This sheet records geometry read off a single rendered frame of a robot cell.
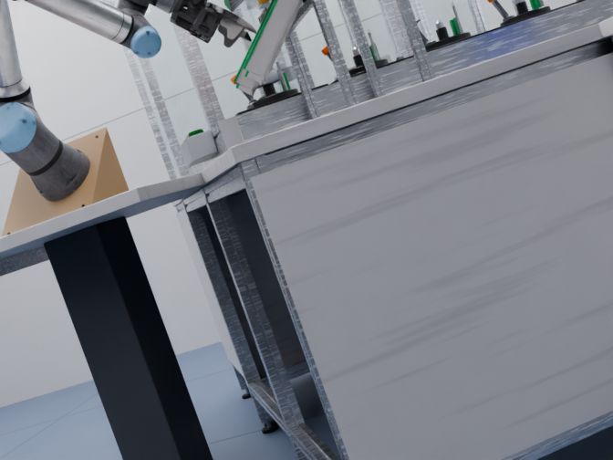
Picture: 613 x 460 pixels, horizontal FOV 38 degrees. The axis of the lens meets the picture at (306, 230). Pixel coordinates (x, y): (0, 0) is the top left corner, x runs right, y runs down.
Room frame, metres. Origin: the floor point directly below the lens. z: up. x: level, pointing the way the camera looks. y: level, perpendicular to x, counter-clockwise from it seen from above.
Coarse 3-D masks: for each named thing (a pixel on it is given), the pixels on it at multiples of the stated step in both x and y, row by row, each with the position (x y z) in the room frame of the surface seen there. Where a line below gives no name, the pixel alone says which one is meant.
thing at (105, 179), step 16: (80, 144) 2.35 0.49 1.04; (96, 144) 2.32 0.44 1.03; (112, 144) 2.34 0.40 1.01; (96, 160) 2.27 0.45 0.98; (112, 160) 2.32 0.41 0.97; (96, 176) 2.23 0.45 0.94; (112, 176) 2.29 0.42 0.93; (16, 192) 2.36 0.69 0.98; (32, 192) 2.33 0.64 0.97; (80, 192) 2.22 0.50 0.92; (96, 192) 2.20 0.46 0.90; (112, 192) 2.27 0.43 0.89; (16, 208) 2.32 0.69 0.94; (32, 208) 2.28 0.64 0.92; (48, 208) 2.24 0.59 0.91; (64, 208) 2.21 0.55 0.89; (16, 224) 2.27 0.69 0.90; (32, 224) 2.24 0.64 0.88
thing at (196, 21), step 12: (180, 0) 2.24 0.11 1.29; (204, 0) 2.27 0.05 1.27; (180, 12) 2.26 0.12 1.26; (192, 12) 2.27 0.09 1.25; (204, 12) 2.25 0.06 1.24; (180, 24) 2.27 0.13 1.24; (192, 24) 2.27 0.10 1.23; (204, 24) 2.26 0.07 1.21; (216, 24) 2.26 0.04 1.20; (204, 36) 2.26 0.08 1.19
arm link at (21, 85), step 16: (0, 0) 2.10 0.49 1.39; (0, 16) 2.12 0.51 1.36; (0, 32) 2.13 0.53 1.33; (0, 48) 2.15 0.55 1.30; (16, 48) 2.20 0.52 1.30; (0, 64) 2.17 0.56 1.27; (16, 64) 2.20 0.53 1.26; (0, 80) 2.19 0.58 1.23; (16, 80) 2.22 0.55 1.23; (0, 96) 2.20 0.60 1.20; (16, 96) 2.21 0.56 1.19
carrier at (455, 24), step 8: (456, 16) 2.36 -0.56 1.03; (440, 24) 2.40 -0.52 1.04; (456, 24) 2.40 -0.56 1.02; (440, 32) 2.40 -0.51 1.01; (456, 32) 2.42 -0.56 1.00; (464, 32) 2.36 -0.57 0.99; (488, 32) 2.30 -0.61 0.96; (440, 40) 2.34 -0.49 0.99; (448, 40) 2.34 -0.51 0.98; (456, 40) 2.34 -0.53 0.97; (432, 48) 2.27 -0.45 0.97
